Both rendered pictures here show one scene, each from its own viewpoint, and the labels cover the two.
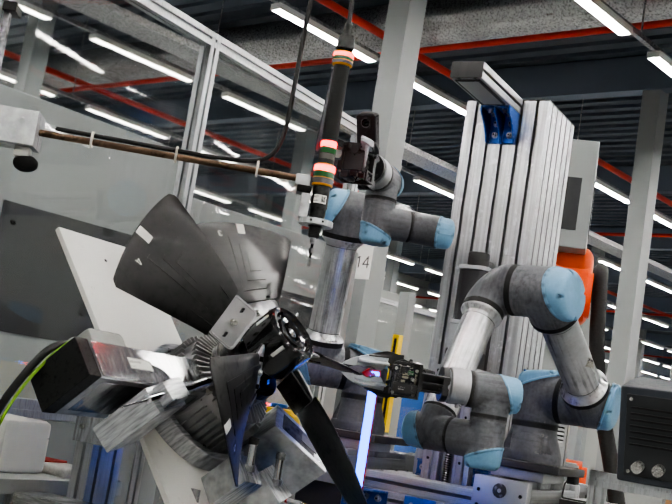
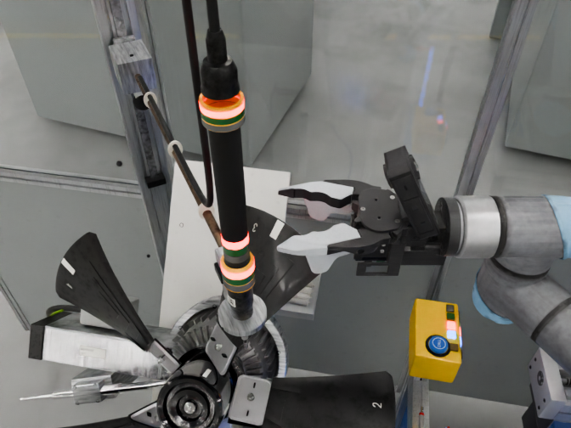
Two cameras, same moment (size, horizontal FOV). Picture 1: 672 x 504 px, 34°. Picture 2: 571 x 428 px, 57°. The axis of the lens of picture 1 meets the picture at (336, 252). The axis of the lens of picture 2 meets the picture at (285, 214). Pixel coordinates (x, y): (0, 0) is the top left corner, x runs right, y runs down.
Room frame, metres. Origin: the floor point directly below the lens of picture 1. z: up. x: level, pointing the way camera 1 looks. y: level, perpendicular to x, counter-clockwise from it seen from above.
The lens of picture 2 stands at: (2.07, -0.38, 2.09)
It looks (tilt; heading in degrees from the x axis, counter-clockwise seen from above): 44 degrees down; 69
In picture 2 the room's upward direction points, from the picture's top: straight up
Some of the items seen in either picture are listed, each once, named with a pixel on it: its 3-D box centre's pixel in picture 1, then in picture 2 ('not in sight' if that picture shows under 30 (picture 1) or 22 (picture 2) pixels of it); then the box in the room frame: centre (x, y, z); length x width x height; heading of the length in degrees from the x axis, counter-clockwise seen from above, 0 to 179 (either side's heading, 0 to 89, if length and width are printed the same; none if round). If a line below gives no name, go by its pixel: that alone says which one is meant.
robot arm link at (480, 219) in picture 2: (372, 171); (467, 225); (2.43, -0.05, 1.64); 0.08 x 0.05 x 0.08; 68
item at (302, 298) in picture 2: (74, 470); (287, 289); (2.41, 0.48, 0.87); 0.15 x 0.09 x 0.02; 145
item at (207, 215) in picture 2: (173, 156); (174, 149); (2.15, 0.36, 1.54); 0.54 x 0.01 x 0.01; 93
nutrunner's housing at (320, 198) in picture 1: (331, 128); (233, 216); (2.17, 0.05, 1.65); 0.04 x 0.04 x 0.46
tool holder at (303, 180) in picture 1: (314, 201); (238, 290); (2.17, 0.06, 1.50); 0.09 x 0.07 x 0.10; 93
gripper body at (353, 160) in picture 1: (361, 165); (400, 230); (2.36, -0.02, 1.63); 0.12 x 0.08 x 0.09; 158
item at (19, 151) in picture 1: (26, 160); (141, 98); (2.13, 0.64, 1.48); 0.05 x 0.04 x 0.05; 93
